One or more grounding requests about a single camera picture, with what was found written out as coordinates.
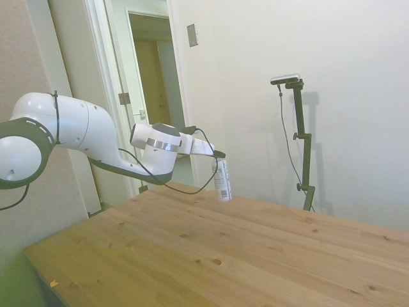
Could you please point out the white open door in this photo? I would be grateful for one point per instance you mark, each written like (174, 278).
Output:
(128, 80)

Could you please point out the brown wooden hallway door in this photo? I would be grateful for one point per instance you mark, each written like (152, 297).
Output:
(150, 89)

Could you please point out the blurry green object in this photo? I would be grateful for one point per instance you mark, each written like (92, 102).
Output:
(16, 281)

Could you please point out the metal door latch plate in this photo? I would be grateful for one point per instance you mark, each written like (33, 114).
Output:
(142, 113)

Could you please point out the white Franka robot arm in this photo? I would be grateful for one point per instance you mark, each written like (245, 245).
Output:
(83, 128)

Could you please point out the grey wall switch plate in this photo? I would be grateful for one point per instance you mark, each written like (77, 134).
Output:
(192, 35)

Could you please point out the white green-capped water bottle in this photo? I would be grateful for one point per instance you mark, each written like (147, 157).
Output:
(223, 182)

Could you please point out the silver exterior camera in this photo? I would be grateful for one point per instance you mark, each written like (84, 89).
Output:
(286, 78)

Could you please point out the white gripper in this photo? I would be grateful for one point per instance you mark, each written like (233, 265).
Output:
(199, 148)

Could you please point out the metal door hinge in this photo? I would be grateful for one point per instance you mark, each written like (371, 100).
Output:
(124, 98)

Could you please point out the black camera stand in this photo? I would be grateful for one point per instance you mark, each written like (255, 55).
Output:
(306, 153)

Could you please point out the white door frame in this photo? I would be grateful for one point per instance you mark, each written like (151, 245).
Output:
(99, 64)

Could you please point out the small orange tape scrap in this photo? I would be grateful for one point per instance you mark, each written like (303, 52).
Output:
(53, 283)

